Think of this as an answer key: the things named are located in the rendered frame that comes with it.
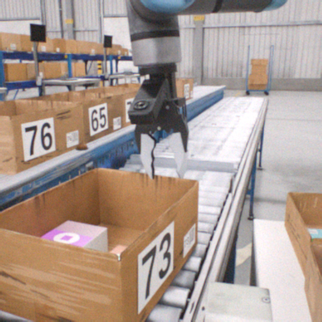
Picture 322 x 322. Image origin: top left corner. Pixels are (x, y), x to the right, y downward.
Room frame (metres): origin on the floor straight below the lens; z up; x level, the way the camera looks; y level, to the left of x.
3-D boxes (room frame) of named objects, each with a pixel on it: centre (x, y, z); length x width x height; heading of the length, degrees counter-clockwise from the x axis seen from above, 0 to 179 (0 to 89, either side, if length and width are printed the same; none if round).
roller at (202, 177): (1.46, -0.05, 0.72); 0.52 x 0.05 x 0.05; 73
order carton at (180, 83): (3.11, -0.08, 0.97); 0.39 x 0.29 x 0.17; 163
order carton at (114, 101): (1.61, 0.38, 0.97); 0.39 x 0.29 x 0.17; 163
